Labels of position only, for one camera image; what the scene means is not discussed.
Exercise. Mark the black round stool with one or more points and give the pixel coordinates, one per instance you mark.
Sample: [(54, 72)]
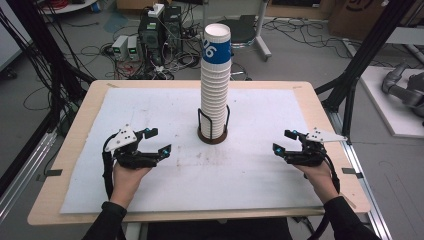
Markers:
[(241, 30)]

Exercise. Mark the white foam mat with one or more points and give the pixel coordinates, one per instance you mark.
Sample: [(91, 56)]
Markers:
[(150, 110)]

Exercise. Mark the grey power supply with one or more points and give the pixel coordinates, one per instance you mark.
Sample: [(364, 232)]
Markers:
[(132, 47), (120, 47)]

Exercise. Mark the white floor board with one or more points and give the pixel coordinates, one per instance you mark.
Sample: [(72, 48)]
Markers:
[(390, 110)]

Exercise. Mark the person's left hand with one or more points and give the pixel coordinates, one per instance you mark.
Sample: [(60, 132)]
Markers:
[(125, 183)]

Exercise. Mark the aluminium rail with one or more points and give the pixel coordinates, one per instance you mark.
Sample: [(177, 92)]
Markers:
[(23, 173), (363, 190)]

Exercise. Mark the black computer tower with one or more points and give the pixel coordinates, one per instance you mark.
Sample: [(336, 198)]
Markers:
[(173, 28), (151, 36)]

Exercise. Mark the white power strip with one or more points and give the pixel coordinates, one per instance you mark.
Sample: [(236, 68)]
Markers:
[(156, 10)]

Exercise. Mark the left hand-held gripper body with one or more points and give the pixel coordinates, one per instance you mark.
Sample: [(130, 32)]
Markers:
[(121, 137)]

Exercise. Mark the brown cardboard box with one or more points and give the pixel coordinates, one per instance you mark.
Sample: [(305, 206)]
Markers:
[(363, 16)]

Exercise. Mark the black metal frame post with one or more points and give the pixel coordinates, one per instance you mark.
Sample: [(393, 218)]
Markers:
[(366, 56)]

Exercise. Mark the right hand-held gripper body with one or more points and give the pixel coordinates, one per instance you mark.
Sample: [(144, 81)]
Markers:
[(313, 156)]

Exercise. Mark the person's right hand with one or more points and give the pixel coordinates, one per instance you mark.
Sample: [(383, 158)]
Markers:
[(320, 181)]

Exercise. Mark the white metal stand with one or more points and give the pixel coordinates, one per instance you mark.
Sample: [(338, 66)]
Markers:
[(263, 46)]

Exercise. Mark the tall stack of paper cups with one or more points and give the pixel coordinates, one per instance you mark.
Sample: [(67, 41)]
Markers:
[(215, 96)]

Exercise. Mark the blue tape roll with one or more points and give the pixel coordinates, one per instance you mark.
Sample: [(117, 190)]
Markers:
[(96, 6)]

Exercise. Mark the black tape piece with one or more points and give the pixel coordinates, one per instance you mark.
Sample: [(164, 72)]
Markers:
[(351, 171), (53, 172)]

